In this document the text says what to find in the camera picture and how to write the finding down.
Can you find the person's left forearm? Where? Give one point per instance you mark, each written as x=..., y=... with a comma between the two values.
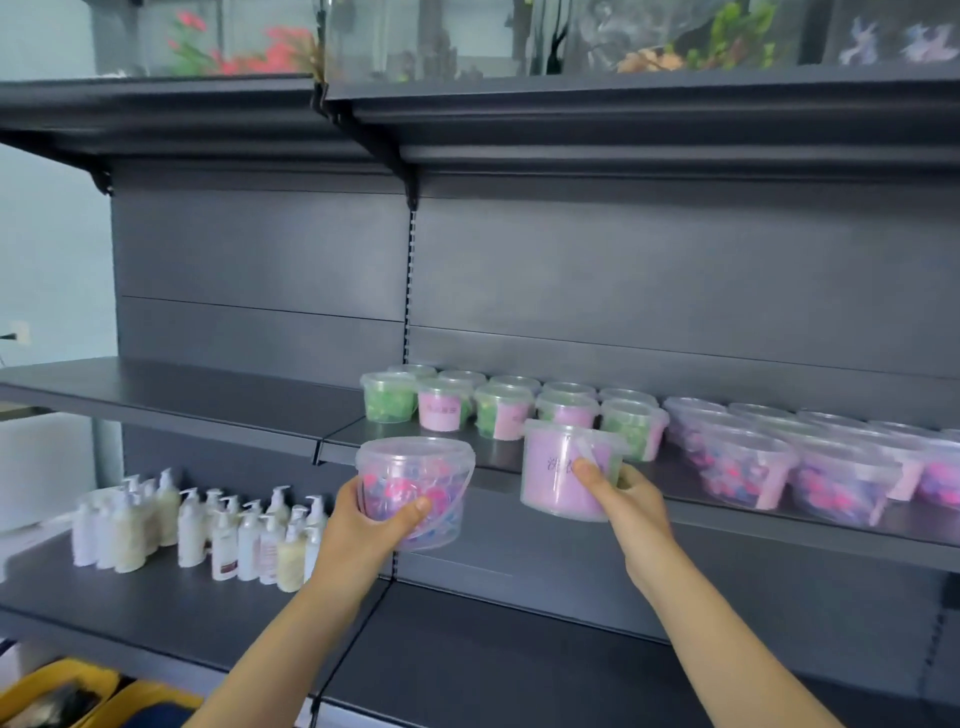
x=300, y=652

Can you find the clear lidded tub pink beads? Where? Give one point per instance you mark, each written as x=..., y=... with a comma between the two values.
x=420, y=469

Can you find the person's left thumb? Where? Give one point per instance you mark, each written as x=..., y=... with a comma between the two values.
x=409, y=514

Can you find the white wall socket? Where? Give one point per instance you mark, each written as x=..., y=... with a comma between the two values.
x=20, y=333

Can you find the red artificial aquarium plant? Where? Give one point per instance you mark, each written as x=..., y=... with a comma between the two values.
x=277, y=52

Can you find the orange artificial aquarium plant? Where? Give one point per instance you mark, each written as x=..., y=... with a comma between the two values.
x=649, y=60

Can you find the glass aquarium with pale ornaments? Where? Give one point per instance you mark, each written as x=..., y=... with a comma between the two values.
x=885, y=34

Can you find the row of pink bead tubs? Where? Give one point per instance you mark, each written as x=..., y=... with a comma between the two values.
x=817, y=465

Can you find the yellow basket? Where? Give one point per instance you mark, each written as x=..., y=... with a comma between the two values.
x=142, y=701
x=45, y=679

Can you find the person's right thumb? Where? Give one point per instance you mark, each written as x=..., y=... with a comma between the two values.
x=596, y=484

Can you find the row of green bead tubs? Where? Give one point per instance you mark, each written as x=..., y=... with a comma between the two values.
x=499, y=409

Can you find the green artificial aquarium plant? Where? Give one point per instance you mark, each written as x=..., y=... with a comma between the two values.
x=739, y=34

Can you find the dark grey shelf board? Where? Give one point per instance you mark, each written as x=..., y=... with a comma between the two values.
x=750, y=521
x=525, y=667
x=172, y=401
x=675, y=112
x=165, y=112
x=150, y=607

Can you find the person's right hand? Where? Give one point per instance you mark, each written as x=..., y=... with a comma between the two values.
x=637, y=521

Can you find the person's left hand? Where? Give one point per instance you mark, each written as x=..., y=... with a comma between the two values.
x=352, y=544

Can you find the glass aquarium with red plants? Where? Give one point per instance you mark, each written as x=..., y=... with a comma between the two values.
x=150, y=37

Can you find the person's right forearm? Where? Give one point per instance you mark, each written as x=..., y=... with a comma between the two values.
x=720, y=652

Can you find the dark grey metal shelving unit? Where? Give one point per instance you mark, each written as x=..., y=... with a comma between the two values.
x=600, y=285

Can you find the group of white pump bottles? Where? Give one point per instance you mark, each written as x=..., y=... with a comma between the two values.
x=195, y=536

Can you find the pink label lidded bead tub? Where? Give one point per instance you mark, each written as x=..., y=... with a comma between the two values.
x=551, y=469

